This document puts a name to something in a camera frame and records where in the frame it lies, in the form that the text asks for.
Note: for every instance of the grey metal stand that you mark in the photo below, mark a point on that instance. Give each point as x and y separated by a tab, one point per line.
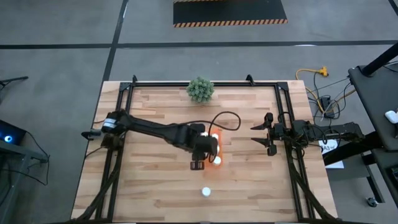
18	152

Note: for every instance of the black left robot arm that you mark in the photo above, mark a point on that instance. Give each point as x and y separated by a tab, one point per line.
149	129

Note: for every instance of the potted green succulent plant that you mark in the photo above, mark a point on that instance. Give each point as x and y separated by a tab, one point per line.
200	90

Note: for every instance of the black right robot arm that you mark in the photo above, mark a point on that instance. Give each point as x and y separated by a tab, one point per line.
342	130

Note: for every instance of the orange plastic basket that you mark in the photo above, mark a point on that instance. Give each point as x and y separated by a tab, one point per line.
211	167

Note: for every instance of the white paper sheet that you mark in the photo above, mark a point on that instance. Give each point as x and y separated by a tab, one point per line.
329	146

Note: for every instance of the black caster wheel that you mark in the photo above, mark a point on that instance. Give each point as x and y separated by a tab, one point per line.
372	202

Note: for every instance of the black power strip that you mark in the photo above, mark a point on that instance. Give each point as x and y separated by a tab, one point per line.
327	104

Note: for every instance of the black hazard-striped floor mat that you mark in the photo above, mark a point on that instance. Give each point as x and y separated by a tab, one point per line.
230	11

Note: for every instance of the black side table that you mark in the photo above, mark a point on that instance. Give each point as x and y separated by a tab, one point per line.
376	99

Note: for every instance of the small white case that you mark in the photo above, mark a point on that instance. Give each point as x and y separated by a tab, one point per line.
391	116

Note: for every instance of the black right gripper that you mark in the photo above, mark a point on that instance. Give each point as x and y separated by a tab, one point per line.
278	132

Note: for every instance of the black computer with blue light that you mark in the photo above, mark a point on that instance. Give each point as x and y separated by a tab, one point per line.
9	137

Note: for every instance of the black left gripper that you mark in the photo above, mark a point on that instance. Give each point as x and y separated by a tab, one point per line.
206	146

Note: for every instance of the black aluminium table frame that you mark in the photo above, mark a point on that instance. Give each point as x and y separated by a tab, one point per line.
161	84

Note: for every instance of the black tripod leg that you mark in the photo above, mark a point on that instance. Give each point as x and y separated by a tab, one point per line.
14	79

